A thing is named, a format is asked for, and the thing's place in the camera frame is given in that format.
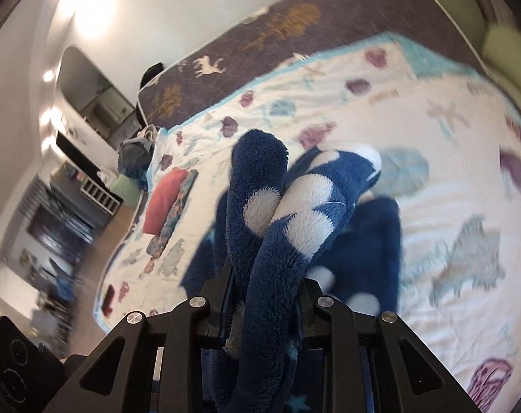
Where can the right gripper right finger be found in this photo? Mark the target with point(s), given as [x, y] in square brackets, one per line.
[372, 363]

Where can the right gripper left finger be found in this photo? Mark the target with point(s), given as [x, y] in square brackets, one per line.
[151, 363]

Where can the navy blue fleece garment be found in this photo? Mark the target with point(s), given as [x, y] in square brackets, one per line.
[278, 223]

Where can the dark clothes pile in basket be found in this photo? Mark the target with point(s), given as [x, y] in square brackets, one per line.
[136, 154]

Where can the folded floral patterned garment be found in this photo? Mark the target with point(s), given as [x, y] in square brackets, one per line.
[158, 243]

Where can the folded red pink garment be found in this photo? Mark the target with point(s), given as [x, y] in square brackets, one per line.
[162, 200]

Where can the white seashell print quilt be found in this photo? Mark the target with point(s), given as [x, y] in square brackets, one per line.
[450, 144]

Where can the near green pillow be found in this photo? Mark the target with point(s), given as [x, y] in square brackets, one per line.
[501, 49]

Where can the green pillow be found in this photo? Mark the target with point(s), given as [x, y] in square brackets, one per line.
[468, 17]
[501, 49]

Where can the dark deer print mattress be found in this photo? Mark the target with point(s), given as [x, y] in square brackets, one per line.
[287, 30]

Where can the far green pillow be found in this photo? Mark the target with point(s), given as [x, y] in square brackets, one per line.
[468, 17]

